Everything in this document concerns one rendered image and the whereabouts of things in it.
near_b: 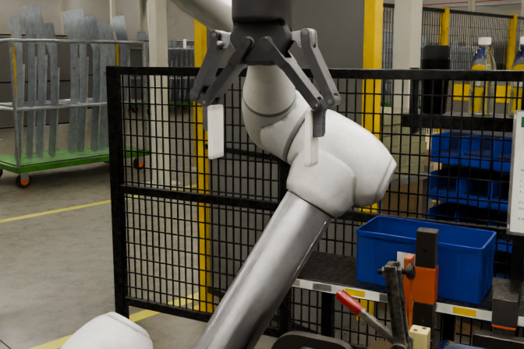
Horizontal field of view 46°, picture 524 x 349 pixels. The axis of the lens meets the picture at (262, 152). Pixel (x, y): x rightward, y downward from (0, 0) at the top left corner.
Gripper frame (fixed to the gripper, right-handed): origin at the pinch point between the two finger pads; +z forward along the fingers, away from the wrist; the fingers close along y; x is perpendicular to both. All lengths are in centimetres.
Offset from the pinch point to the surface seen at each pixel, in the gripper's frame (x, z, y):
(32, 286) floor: 229, 145, -288
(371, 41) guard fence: 198, -18, -43
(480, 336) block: 61, 46, 22
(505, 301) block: 62, 39, 26
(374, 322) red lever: 35, 36, 6
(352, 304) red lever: 34.7, 33.3, 1.8
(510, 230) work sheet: 90, 30, 25
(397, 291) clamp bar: 33.8, 29.0, 10.2
